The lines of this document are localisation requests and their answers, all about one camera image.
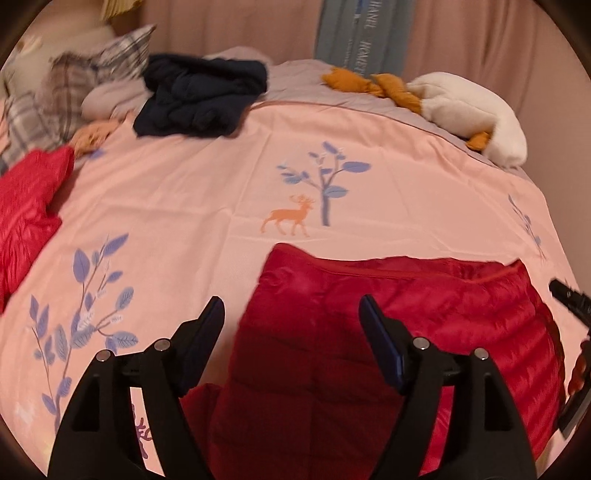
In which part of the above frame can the grey plaid pillow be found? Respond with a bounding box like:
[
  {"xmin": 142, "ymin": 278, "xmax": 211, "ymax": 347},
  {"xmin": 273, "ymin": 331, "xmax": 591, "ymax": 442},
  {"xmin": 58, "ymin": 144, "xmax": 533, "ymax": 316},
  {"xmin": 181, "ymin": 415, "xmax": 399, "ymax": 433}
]
[{"xmin": 0, "ymin": 24, "xmax": 158, "ymax": 174}]

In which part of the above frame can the peach cloth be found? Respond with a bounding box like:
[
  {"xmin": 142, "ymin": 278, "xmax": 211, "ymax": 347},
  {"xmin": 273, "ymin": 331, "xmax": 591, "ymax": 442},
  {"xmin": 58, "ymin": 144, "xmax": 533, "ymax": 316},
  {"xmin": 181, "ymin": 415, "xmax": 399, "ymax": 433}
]
[{"xmin": 73, "ymin": 117, "xmax": 123, "ymax": 158}]

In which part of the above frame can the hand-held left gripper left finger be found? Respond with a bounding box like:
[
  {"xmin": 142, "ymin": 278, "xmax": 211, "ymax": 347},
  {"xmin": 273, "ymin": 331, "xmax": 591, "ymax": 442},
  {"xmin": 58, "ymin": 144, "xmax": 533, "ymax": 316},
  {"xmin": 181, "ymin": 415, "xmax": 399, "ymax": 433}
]
[{"xmin": 48, "ymin": 295, "xmax": 226, "ymax": 480}]

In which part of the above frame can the pink printed duvet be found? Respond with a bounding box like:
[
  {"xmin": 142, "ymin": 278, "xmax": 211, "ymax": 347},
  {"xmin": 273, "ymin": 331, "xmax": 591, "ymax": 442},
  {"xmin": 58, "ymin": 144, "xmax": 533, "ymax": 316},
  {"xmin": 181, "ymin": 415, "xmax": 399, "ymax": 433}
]
[{"xmin": 0, "ymin": 60, "xmax": 583, "ymax": 476}]

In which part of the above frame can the yellow tassel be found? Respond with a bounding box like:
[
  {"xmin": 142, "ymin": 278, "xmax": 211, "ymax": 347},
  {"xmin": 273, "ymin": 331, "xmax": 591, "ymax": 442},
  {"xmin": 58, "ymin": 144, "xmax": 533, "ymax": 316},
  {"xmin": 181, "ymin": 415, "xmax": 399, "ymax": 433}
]
[{"xmin": 102, "ymin": 0, "xmax": 144, "ymax": 21}]

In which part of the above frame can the navy blue garment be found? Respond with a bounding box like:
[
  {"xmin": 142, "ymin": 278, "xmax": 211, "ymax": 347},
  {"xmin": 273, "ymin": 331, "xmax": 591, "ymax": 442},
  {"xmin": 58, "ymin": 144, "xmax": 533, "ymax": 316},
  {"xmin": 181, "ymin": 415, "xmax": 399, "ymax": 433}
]
[{"xmin": 134, "ymin": 54, "xmax": 269, "ymax": 138}]

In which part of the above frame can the person's right hand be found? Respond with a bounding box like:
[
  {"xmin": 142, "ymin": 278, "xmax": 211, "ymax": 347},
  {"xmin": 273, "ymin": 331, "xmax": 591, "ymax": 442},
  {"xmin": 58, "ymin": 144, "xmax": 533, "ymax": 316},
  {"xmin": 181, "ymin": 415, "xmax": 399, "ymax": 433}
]
[{"xmin": 567, "ymin": 340, "xmax": 591, "ymax": 397}]

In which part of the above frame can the white goose plush toy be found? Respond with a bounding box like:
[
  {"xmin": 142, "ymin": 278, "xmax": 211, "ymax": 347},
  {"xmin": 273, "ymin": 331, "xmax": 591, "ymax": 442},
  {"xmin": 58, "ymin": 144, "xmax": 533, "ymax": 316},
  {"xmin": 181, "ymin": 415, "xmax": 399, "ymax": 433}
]
[{"xmin": 322, "ymin": 67, "xmax": 528, "ymax": 168}]

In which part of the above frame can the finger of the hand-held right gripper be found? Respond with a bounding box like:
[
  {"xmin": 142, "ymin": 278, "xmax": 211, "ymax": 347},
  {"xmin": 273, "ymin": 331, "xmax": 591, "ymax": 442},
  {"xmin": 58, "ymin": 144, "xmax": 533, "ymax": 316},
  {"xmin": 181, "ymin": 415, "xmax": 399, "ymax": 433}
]
[{"xmin": 549, "ymin": 278, "xmax": 591, "ymax": 326}]

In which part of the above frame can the red down jacket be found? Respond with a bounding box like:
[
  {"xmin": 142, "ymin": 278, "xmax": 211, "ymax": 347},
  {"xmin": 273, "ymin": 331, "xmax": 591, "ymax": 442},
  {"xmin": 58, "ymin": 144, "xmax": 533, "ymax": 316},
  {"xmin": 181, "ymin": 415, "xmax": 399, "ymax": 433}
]
[{"xmin": 180, "ymin": 243, "xmax": 570, "ymax": 480}]

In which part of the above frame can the grey-blue printed cushion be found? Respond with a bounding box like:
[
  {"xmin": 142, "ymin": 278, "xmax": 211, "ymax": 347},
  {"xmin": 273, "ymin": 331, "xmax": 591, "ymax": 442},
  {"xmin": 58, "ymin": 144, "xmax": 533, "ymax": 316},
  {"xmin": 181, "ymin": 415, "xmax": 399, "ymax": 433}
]
[{"xmin": 314, "ymin": 0, "xmax": 416, "ymax": 75}]

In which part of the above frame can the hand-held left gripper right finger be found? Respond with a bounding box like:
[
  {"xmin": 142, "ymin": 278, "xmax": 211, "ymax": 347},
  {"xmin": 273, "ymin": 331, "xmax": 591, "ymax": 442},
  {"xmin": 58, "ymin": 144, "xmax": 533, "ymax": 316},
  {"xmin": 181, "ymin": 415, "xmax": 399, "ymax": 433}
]
[{"xmin": 359, "ymin": 294, "xmax": 539, "ymax": 480}]

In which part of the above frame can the white pillow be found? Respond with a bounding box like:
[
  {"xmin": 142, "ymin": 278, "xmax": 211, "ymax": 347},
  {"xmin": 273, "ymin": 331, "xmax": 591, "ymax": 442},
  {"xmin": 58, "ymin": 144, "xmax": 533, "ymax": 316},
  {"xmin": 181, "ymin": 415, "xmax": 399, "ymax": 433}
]
[{"xmin": 2, "ymin": 23, "xmax": 116, "ymax": 97}]

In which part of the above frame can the red quilted garment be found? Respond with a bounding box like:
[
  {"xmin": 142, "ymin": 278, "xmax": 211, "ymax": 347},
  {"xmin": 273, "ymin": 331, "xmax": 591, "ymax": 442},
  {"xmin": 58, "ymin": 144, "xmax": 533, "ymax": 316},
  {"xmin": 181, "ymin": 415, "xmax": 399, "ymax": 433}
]
[{"xmin": 0, "ymin": 147, "xmax": 75, "ymax": 312}]

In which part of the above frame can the lilac cloth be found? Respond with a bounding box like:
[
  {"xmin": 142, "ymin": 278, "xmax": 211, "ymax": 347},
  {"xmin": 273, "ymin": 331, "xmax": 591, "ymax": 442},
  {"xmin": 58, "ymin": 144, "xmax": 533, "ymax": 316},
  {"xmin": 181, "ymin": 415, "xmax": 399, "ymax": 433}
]
[{"xmin": 82, "ymin": 80, "xmax": 153, "ymax": 121}]

